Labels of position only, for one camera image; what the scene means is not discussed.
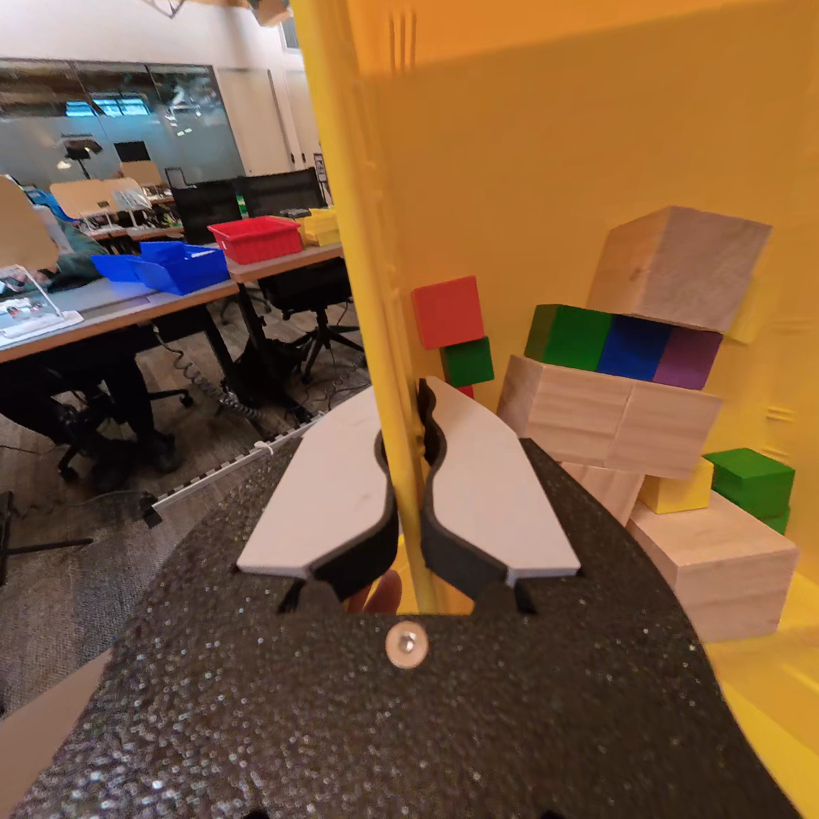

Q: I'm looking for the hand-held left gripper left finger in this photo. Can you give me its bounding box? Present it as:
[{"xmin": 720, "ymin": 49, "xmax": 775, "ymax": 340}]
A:
[{"xmin": 237, "ymin": 386, "xmax": 401, "ymax": 601}]

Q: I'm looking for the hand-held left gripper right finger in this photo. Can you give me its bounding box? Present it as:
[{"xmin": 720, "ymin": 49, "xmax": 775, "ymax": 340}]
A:
[{"xmin": 418, "ymin": 376, "xmax": 582, "ymax": 601}]

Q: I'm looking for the pile of coloured wooden cubes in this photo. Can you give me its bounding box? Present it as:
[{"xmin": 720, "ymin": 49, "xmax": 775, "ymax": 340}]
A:
[{"xmin": 411, "ymin": 206, "xmax": 801, "ymax": 644}]

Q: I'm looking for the yellow plastic box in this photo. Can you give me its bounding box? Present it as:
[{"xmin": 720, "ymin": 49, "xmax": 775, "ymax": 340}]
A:
[{"xmin": 290, "ymin": 0, "xmax": 819, "ymax": 819}]

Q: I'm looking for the person's left hand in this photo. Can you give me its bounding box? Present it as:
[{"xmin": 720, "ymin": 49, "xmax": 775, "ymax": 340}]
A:
[{"xmin": 349, "ymin": 569, "xmax": 404, "ymax": 615}]

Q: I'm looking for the large blue plastic bin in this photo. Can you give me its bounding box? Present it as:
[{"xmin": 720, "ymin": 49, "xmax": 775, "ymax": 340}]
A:
[{"xmin": 136, "ymin": 241, "xmax": 230, "ymax": 296}]

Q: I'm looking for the red plastic bin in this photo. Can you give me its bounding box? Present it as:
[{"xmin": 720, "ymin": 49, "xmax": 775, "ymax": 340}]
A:
[{"xmin": 208, "ymin": 216, "xmax": 303, "ymax": 266}]

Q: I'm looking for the yellow plastic bin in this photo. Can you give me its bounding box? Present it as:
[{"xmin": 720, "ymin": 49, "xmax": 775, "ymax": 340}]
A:
[{"xmin": 296, "ymin": 208, "xmax": 342, "ymax": 248}]

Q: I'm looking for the black stand base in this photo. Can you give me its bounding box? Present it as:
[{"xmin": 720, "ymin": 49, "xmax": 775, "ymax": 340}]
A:
[{"xmin": 0, "ymin": 489, "xmax": 95, "ymax": 587}]

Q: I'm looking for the small blue plastic bin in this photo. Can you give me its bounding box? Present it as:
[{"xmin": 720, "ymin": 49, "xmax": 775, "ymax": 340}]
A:
[{"xmin": 91, "ymin": 254, "xmax": 153, "ymax": 284}]

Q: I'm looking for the clear acrylic stand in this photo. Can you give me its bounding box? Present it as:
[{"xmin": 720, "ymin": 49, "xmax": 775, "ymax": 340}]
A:
[{"xmin": 0, "ymin": 264, "xmax": 85, "ymax": 340}]

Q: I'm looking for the black tripod stand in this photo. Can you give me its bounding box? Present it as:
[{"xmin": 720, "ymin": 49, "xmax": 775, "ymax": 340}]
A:
[{"xmin": 61, "ymin": 134, "xmax": 103, "ymax": 181}]

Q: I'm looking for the grey floor cable rail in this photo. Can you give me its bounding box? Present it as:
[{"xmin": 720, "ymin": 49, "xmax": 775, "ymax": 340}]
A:
[{"xmin": 139, "ymin": 419, "xmax": 322, "ymax": 529}]

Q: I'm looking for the black coiled cable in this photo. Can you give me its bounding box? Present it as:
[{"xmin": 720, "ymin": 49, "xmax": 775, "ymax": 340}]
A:
[{"xmin": 152, "ymin": 325, "xmax": 264, "ymax": 420}]

